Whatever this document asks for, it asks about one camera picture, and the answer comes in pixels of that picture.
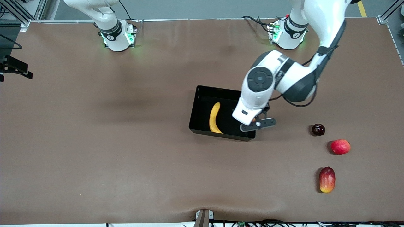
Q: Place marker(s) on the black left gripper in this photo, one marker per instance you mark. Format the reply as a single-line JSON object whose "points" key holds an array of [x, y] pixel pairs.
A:
{"points": [[265, 110]]}

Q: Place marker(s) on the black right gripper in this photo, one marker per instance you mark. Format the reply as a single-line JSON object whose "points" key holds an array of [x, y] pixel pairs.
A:
{"points": [[15, 65]]}

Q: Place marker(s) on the yellow banana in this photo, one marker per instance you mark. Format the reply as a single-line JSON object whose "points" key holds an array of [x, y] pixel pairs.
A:
{"points": [[214, 116]]}

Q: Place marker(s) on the black plastic box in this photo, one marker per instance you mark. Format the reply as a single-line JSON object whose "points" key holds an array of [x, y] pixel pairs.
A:
{"points": [[202, 119]]}

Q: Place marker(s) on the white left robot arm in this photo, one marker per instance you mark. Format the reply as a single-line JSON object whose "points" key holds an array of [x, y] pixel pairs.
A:
{"points": [[262, 78]]}

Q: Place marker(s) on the dark purple plum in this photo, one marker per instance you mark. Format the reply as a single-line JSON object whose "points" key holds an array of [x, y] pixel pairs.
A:
{"points": [[318, 129]]}

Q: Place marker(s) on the large red apple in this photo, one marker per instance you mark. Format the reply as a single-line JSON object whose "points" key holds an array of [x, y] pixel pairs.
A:
{"points": [[340, 147]]}

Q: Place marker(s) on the red yellow mango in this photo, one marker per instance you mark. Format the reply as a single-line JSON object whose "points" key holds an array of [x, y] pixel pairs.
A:
{"points": [[327, 179]]}

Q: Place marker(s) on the brown table mat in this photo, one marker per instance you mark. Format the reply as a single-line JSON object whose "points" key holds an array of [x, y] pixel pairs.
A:
{"points": [[94, 142]]}

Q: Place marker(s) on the yellow floor tape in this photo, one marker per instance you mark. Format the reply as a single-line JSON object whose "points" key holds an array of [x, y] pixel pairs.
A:
{"points": [[361, 8]]}

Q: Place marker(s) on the aluminium frame profile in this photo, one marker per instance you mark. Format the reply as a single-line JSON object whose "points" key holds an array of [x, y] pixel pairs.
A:
{"points": [[17, 12]]}

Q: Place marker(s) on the metal camera bracket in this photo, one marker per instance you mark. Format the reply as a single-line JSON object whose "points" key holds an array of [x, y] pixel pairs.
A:
{"points": [[203, 218]]}

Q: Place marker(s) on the aluminium corner frame post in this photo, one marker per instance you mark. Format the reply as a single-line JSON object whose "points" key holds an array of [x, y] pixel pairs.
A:
{"points": [[389, 12]]}

